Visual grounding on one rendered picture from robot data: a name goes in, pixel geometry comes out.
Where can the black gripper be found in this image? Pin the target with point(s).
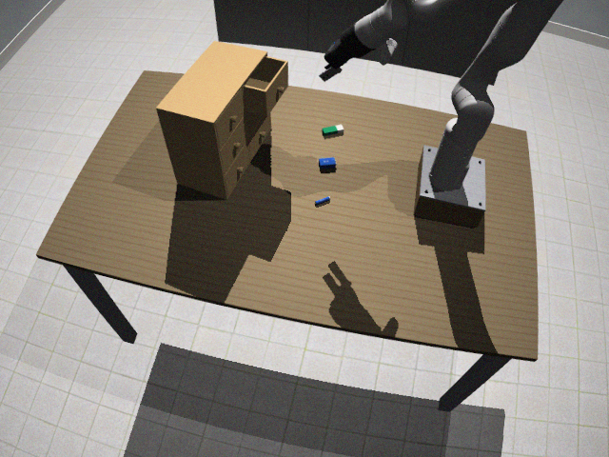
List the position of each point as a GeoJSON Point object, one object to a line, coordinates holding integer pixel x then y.
{"type": "Point", "coordinates": [356, 41]}

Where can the small wooden chest of drawers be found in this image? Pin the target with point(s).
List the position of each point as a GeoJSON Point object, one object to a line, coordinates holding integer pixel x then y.
{"type": "Point", "coordinates": [189, 111]}

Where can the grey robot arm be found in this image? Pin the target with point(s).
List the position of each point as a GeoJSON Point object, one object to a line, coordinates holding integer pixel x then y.
{"type": "Point", "coordinates": [508, 43]}

